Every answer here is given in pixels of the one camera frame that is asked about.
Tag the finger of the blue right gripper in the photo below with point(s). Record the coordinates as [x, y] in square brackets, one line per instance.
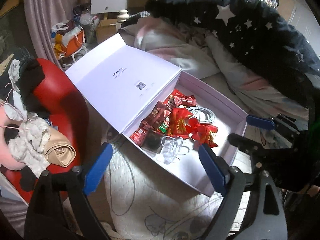
[248, 146]
[262, 123]

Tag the dark brown snack wrapper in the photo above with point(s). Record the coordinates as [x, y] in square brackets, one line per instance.
[157, 116]

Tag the red leather chair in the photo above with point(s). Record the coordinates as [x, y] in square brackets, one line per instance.
[68, 111]

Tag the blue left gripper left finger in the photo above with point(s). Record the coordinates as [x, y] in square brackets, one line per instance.
[95, 169]

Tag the black star-pattern blanket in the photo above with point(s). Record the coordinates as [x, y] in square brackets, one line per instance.
[254, 33]

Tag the clear plastic packaging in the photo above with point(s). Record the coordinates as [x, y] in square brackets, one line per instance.
[172, 147]

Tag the large red spicy snack bag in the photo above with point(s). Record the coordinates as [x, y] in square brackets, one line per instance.
[177, 100]

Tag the pile of clothes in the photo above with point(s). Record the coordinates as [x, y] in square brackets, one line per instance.
[28, 140]

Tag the orange white shopping bag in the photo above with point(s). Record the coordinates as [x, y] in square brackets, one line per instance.
[66, 38]

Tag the red pyramid candy packet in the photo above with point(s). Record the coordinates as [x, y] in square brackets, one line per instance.
[177, 119]

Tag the small red sachet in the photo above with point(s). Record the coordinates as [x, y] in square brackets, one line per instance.
[139, 135]

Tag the white drawer cabinet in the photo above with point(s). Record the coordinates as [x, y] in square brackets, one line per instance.
[105, 6]

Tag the white quilted cartoon bedspread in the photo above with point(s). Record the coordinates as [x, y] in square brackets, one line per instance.
[146, 201]

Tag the white open gift box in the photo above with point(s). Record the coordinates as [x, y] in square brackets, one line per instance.
[124, 84]

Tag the mauve curtain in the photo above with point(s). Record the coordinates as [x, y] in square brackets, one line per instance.
[41, 15]

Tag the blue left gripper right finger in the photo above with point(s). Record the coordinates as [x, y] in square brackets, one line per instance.
[216, 169]

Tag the red propeller fan blade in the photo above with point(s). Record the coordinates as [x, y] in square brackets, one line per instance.
[196, 130]

